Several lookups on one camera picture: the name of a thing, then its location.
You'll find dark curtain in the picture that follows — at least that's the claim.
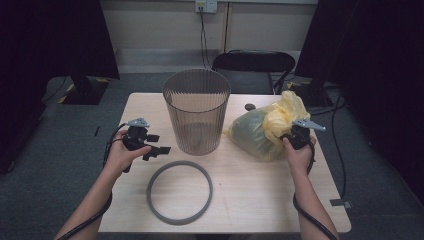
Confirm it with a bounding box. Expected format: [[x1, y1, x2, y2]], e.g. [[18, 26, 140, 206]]
[[0, 0, 121, 174], [294, 0, 424, 204]]

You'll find black floor cable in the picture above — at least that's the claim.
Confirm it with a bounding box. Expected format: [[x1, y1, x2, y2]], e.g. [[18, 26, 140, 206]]
[[309, 93, 348, 201]]

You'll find white wall socket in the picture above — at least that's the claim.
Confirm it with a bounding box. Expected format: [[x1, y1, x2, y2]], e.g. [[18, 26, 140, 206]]
[[194, 0, 218, 14]]

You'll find yellow trash bag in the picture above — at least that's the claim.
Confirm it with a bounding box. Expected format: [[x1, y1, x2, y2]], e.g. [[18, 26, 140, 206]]
[[222, 89, 313, 163]]

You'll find ribbed translucent brown trash bin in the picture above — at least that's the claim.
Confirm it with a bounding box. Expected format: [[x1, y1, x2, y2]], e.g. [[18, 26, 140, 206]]
[[162, 68, 232, 157]]

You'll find person's left hand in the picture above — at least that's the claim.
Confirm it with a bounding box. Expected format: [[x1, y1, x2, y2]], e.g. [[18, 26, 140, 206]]
[[103, 129, 153, 178]]

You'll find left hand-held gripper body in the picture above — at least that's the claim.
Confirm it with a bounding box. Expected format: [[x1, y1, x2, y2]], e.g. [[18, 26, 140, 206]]
[[121, 117, 152, 174]]

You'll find black wall cable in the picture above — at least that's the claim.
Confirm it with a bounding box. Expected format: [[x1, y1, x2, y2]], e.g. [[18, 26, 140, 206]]
[[198, 9, 213, 70]]

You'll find black folding chair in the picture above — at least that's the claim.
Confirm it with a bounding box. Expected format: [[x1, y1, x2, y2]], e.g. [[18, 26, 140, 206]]
[[211, 49, 297, 96]]

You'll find black stand base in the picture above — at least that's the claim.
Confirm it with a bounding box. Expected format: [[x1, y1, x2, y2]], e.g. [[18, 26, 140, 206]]
[[288, 79, 336, 108], [61, 74, 112, 106]]

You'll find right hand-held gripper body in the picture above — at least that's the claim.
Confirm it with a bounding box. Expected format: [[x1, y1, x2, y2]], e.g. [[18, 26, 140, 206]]
[[281, 118, 327, 151]]

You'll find person's right hand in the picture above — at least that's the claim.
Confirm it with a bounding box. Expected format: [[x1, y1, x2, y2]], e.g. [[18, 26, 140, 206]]
[[282, 134, 317, 176]]

